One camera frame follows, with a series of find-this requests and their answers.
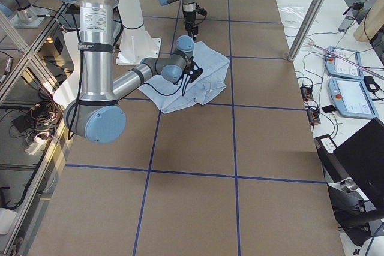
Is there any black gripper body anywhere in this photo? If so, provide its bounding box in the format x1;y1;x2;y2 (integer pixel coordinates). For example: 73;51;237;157
181;62;203;85
183;11;199;32

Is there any light blue button-up shirt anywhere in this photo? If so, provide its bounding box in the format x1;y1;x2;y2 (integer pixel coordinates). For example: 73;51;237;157
139;41;230;113

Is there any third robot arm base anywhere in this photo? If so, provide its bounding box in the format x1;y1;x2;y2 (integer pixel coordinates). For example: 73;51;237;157
1;0;50;28

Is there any clear plastic bag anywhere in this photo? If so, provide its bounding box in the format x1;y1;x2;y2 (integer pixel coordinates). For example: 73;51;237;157
278;4;306;29

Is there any white paper sheet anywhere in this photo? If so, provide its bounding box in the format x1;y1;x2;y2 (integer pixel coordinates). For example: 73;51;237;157
53;31;80;109

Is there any far teach pendant tablet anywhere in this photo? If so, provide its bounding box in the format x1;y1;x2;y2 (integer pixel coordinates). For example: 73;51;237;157
325;46;364;80

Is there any teach pendant tablet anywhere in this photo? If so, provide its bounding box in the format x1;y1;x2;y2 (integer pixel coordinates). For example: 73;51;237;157
325;46;364;80
328;77;379;119

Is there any pink reacher grabber stick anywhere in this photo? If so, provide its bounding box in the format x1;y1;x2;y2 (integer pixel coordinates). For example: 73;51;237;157
303;37;383;80

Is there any near teach pendant tablet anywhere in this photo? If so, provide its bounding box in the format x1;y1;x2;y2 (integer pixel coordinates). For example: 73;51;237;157
328;77;379;119

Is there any black laptop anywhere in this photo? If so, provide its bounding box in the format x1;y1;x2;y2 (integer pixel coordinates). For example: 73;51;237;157
334;118;383;208

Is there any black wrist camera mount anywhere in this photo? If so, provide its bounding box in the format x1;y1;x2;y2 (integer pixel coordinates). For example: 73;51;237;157
196;7;208;17

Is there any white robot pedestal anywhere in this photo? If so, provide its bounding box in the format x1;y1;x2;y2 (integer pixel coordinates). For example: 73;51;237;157
116;0;161;65

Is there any aluminium frame post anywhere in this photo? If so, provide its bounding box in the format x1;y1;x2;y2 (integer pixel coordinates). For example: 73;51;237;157
286;0;324;62

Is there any tangled cables bundle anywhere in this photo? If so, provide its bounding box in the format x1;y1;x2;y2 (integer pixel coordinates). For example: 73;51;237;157
8;101;65;149

